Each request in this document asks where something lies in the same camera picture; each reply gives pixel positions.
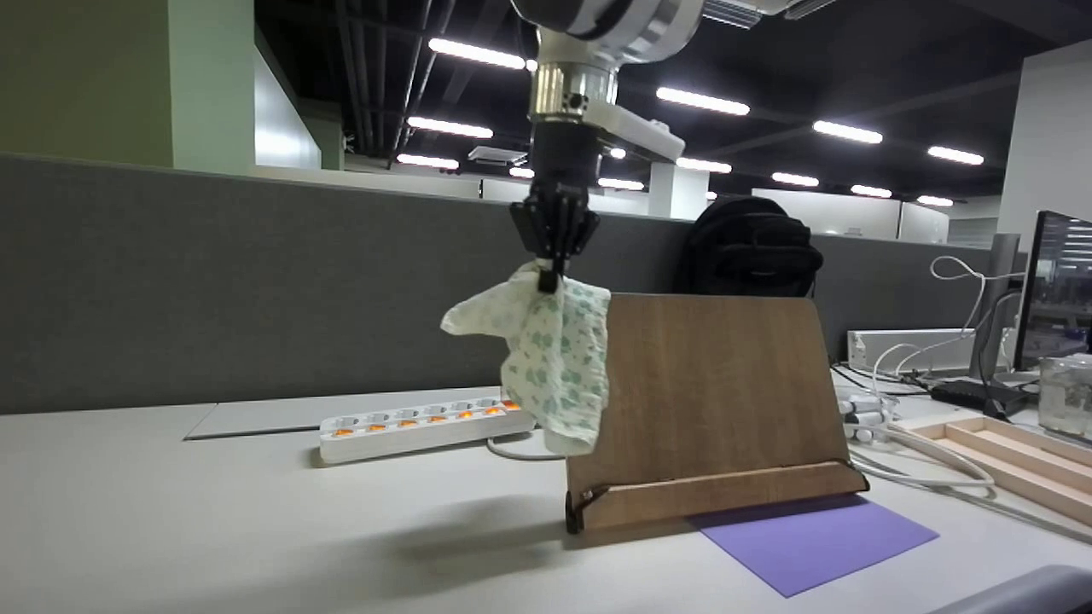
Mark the white looped cable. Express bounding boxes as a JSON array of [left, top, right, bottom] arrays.
[[484, 429, 570, 463]]

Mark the white cable bundle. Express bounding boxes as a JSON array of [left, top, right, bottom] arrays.
[[829, 362, 1004, 504]]

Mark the clear plastic container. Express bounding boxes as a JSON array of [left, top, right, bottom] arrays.
[[1033, 349, 1092, 442]]

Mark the wooden frame tray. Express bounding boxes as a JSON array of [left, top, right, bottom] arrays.
[[906, 412, 1092, 527]]

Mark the white rectangular box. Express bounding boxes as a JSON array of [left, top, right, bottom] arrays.
[[843, 322, 983, 375]]

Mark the grey partition panel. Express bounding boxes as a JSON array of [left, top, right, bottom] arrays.
[[0, 154, 1033, 416]]

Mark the grey chair edge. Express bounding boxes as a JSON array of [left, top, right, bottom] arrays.
[[927, 561, 1092, 614]]

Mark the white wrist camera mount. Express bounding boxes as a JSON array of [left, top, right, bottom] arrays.
[[597, 102, 688, 163]]

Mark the black computer monitor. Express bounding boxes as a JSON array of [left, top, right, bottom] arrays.
[[1013, 204, 1092, 375]]

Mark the purple paper sheet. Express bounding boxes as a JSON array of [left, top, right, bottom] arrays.
[[693, 495, 941, 600]]

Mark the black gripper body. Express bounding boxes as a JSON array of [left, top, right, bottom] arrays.
[[504, 118, 604, 264]]

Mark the grey monitor stand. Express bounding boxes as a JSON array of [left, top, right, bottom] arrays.
[[927, 229, 1041, 423]]

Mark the black backpack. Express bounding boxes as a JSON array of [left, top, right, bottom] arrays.
[[677, 189, 826, 301]]

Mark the grey power strip cable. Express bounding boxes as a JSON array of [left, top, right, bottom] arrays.
[[181, 418, 324, 446]]

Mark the white floral patterned towel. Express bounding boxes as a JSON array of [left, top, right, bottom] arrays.
[[438, 254, 613, 459]]

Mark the white power strip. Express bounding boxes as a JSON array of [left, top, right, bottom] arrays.
[[315, 393, 538, 467]]

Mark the wooden book stand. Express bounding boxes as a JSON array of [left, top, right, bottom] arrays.
[[563, 288, 873, 537]]

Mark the white hanging cable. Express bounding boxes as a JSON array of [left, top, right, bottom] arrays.
[[925, 247, 996, 335]]

